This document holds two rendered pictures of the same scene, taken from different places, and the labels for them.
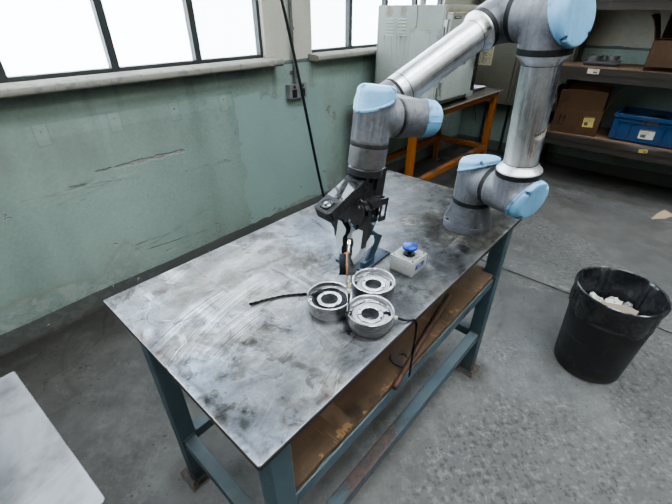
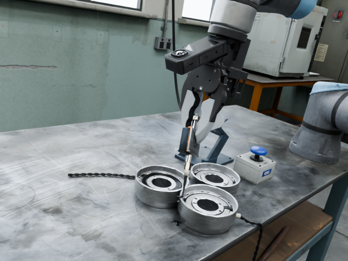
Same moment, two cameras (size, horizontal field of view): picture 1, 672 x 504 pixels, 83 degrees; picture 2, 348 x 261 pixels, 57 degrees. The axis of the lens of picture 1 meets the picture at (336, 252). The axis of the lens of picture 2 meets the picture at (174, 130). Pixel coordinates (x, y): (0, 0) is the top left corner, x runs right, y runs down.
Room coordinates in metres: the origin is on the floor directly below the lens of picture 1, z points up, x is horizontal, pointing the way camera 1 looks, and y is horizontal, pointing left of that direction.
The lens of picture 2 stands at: (0.13, -0.01, 1.13)
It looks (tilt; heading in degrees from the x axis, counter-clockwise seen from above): 19 degrees down; 2
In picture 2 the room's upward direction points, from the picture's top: 9 degrees clockwise
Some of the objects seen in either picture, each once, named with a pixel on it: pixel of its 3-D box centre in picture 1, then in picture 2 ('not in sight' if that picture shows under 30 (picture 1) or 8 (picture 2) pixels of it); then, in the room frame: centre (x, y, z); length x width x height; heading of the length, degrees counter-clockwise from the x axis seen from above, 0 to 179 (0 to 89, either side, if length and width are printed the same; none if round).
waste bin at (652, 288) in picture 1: (602, 327); not in sight; (1.24, -1.18, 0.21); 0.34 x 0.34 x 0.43
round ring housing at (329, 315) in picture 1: (329, 301); (160, 186); (0.69, 0.01, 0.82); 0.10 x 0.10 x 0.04
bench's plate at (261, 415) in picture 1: (355, 249); (197, 153); (0.96, -0.06, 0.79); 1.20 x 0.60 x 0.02; 138
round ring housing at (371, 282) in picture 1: (373, 286); (213, 182); (0.74, -0.09, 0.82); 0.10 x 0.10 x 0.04
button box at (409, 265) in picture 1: (409, 259); (255, 166); (0.86, -0.20, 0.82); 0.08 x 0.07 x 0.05; 138
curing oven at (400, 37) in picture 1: (431, 55); (278, 39); (3.24, -0.73, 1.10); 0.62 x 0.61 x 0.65; 138
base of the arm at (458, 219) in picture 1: (469, 211); (317, 139); (1.10, -0.43, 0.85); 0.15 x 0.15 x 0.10
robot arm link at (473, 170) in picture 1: (478, 177); (331, 103); (1.09, -0.43, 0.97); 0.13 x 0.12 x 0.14; 29
